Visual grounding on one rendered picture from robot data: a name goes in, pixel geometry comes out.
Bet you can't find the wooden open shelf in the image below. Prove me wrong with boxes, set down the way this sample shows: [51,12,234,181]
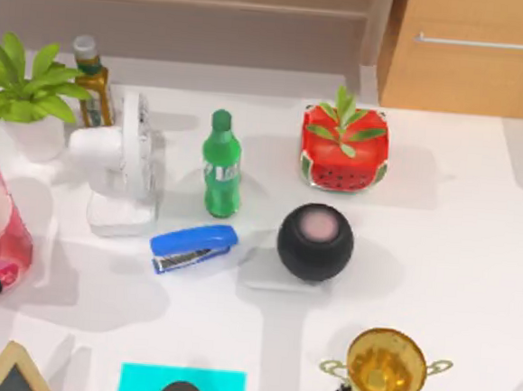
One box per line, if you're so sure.
[0,0,396,79]

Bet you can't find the black round speaker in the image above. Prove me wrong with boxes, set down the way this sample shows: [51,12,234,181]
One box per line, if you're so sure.
[273,200,359,287]

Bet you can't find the watermelon pattern plant pot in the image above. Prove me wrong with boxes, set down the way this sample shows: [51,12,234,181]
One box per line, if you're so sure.
[296,81,396,198]

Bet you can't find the wooden framed blackboard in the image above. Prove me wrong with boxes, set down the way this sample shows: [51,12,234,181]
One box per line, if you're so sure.
[0,339,60,391]

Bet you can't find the green plant in white pot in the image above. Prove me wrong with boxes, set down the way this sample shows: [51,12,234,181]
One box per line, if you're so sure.
[0,31,97,167]

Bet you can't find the gold trophy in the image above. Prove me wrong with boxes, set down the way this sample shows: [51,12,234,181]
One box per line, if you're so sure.
[316,322,457,391]

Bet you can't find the blue stapler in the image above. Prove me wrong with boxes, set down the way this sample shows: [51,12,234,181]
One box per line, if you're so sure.
[146,218,240,282]

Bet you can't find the white desk fan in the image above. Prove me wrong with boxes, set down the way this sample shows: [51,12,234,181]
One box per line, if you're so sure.
[61,87,171,243]

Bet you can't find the green bottle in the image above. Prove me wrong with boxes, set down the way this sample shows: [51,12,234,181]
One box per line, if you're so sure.
[196,107,249,221]

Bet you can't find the red and pink bag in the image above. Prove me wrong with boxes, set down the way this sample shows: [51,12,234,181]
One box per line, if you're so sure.
[0,144,42,299]

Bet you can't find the long metal handle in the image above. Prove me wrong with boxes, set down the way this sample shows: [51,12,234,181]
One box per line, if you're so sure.
[413,31,523,53]

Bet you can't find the cyan square mat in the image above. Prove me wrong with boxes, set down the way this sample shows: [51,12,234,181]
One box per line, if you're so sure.
[117,361,248,391]

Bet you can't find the yellow bottle with grey cap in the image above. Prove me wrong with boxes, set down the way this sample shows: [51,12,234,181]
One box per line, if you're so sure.
[65,33,123,131]

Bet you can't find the wooden cupboard drawer front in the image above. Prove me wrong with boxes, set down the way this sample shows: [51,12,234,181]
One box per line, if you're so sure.
[373,0,523,120]

